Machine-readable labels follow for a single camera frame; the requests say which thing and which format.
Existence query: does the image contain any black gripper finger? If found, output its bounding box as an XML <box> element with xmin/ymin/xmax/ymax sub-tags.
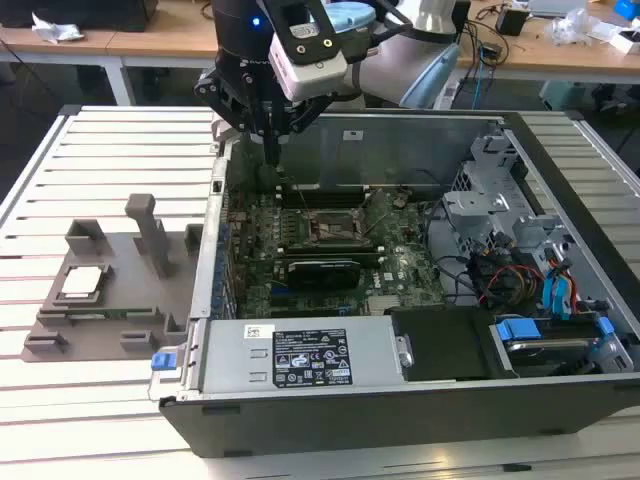
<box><xmin>272</xmin><ymin>94</ymin><xmax>331</xmax><ymax>166</ymax></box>
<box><xmin>193</xmin><ymin>69</ymin><xmax>274</xmax><ymax>166</ymax></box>

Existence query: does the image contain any metal socket cover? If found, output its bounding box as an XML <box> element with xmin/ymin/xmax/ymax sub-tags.
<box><xmin>360</xmin><ymin>188</ymin><xmax>390</xmax><ymax>235</ymax></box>

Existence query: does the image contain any silver CPU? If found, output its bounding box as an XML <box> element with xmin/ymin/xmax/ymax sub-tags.
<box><xmin>58</xmin><ymin>264</ymin><xmax>114</xmax><ymax>297</ymax></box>

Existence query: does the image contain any CPU socket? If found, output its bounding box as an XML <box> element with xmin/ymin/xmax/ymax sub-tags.
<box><xmin>305</xmin><ymin>207</ymin><xmax>365</xmax><ymax>246</ymax></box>

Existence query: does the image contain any black RAM slot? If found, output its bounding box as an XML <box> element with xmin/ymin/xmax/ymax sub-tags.
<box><xmin>279</xmin><ymin>181</ymin><xmax>365</xmax><ymax>190</ymax></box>
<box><xmin>277</xmin><ymin>242</ymin><xmax>375</xmax><ymax>252</ymax></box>
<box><xmin>279</xmin><ymin>249</ymin><xmax>386</xmax><ymax>260</ymax></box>
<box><xmin>276</xmin><ymin>200</ymin><xmax>371</xmax><ymax>210</ymax></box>
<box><xmin>278</xmin><ymin>188</ymin><xmax>367</xmax><ymax>197</ymax></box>
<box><xmin>277</xmin><ymin>194</ymin><xmax>369</xmax><ymax>203</ymax></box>

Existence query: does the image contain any wooden desk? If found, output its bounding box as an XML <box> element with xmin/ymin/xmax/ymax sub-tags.
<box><xmin>452</xmin><ymin>0</ymin><xmax>640</xmax><ymax>86</ymax></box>
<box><xmin>0</xmin><ymin>0</ymin><xmax>221</xmax><ymax>107</ymax></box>

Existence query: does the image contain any pale blue teach pendant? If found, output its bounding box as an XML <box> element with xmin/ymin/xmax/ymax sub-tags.
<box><xmin>399</xmin><ymin>42</ymin><xmax>462</xmax><ymax>110</ymax></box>

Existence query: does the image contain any black graphics card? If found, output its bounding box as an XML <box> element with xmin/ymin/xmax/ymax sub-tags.
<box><xmin>285</xmin><ymin>257</ymin><xmax>362</xmax><ymax>292</ymax></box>

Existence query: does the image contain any green motherboard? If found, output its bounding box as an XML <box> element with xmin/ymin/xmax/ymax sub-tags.
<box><xmin>222</xmin><ymin>187</ymin><xmax>449</xmax><ymax>319</ymax></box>

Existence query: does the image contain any large black desk device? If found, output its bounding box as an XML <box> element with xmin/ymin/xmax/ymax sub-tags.
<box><xmin>0</xmin><ymin>0</ymin><xmax>157</xmax><ymax>32</ymax></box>

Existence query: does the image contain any crumpled white paper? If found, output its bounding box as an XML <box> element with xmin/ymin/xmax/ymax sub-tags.
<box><xmin>31</xmin><ymin>12</ymin><xmax>86</xmax><ymax>44</ymax></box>

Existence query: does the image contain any black expansion slot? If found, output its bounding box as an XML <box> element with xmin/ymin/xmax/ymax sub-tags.
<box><xmin>272</xmin><ymin>297</ymin><xmax>371</xmax><ymax>309</ymax></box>

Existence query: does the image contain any silver drive cage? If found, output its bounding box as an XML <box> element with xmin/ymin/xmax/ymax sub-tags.
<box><xmin>442</xmin><ymin>132</ymin><xmax>576</xmax><ymax>266</ymax></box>

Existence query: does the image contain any silver chipset heatsink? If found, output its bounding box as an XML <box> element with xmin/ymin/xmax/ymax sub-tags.
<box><xmin>368</xmin><ymin>294</ymin><xmax>401</xmax><ymax>315</ymax></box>

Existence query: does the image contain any grey parts rack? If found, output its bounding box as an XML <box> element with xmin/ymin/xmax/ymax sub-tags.
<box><xmin>19</xmin><ymin>192</ymin><xmax>206</xmax><ymax>362</ymax></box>

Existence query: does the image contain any small black box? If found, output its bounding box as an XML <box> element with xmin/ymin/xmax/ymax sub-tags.
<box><xmin>494</xmin><ymin>7</ymin><xmax>530</xmax><ymax>37</ymax></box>

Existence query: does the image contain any silver power supply unit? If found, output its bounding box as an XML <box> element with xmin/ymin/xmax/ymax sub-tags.
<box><xmin>199</xmin><ymin>319</ymin><xmax>401</xmax><ymax>394</ymax></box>

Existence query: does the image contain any teal bin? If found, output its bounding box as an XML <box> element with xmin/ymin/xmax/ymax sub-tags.
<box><xmin>539</xmin><ymin>81</ymin><xmax>587</xmax><ymax>112</ymax></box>

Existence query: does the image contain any black plastic bay cover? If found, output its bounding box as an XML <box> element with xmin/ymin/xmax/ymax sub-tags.
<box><xmin>390</xmin><ymin>307</ymin><xmax>494</xmax><ymax>382</ymax></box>

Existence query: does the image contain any blue case latch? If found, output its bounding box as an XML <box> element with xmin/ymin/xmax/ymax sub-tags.
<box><xmin>149</xmin><ymin>352</ymin><xmax>180</xmax><ymax>374</ymax></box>

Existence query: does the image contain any grey laptop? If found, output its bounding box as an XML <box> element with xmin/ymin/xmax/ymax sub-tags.
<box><xmin>528</xmin><ymin>0</ymin><xmax>587</xmax><ymax>16</ymax></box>

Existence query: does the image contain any clear plastic bag pile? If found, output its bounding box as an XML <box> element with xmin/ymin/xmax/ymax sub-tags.
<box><xmin>543</xmin><ymin>8</ymin><xmax>626</xmax><ymax>49</ymax></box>

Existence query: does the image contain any hard disk in blue carrier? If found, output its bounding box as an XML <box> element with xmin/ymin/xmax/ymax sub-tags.
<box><xmin>492</xmin><ymin>317</ymin><xmax>616</xmax><ymax>377</ymax></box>

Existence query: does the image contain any black open PC case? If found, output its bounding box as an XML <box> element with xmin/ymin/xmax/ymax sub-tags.
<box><xmin>149</xmin><ymin>107</ymin><xmax>640</xmax><ymax>459</ymax></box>

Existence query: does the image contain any small white box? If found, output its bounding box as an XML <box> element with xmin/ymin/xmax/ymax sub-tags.
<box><xmin>612</xmin><ymin>28</ymin><xmax>640</xmax><ymax>54</ymax></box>

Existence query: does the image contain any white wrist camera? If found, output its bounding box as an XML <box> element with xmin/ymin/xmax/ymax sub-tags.
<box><xmin>259</xmin><ymin>0</ymin><xmax>349</xmax><ymax>101</ymax></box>

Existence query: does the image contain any thin black wire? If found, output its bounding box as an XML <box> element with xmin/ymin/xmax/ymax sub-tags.
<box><xmin>401</xmin><ymin>168</ymin><xmax>447</xmax><ymax>202</ymax></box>

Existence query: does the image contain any black cable loop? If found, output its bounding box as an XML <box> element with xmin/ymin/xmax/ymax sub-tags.
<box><xmin>423</xmin><ymin>197</ymin><xmax>481</xmax><ymax>307</ymax></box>

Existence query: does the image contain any blue hanging cable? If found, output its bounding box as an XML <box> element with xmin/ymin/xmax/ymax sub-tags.
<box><xmin>473</xmin><ymin>49</ymin><xmax>485</xmax><ymax>109</ymax></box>

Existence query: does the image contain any coloured power wire bundle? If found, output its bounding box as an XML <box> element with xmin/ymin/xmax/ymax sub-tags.
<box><xmin>469</xmin><ymin>249</ymin><xmax>547</xmax><ymax>307</ymax></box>

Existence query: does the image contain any blue flat wire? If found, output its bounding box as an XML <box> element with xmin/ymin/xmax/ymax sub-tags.
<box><xmin>557</xmin><ymin>272</ymin><xmax>577</xmax><ymax>321</ymax></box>
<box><xmin>542</xmin><ymin>273</ymin><xmax>560</xmax><ymax>321</ymax></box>

